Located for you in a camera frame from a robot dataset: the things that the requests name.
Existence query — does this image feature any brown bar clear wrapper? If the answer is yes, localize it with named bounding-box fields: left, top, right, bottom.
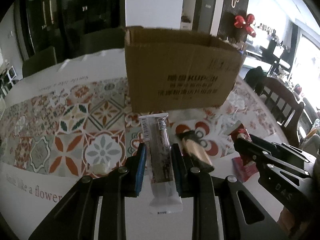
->
left=139, top=113, right=183, bottom=215

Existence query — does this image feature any black gold snack packet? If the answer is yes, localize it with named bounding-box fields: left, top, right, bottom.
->
left=177, top=131, right=214, bottom=173

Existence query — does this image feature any pink red snack packet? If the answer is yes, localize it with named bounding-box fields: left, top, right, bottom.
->
left=232, top=157, right=258, bottom=183

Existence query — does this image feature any small white wrapped candy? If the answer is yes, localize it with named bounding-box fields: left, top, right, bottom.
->
left=92, top=163, right=109, bottom=176

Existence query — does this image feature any dark wooden chair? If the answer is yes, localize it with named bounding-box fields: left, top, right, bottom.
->
left=255, top=77, right=304, bottom=147

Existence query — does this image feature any small red snack packet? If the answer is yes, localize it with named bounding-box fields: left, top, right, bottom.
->
left=227, top=121, right=252, bottom=142

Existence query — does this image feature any patterned table runner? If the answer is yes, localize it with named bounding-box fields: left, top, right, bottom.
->
left=1, top=78, right=285, bottom=177

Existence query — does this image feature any dark green garment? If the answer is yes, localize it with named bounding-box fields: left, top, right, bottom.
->
left=244, top=66, right=266, bottom=90

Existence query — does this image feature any brown cardboard box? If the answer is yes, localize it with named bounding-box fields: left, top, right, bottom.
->
left=125, top=27, right=245, bottom=113

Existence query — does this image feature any red bow balloon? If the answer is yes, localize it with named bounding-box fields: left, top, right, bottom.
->
left=234, top=14, right=256, bottom=37

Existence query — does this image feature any dark upholstered chair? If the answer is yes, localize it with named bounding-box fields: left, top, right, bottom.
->
left=22, top=46, right=57, bottom=78

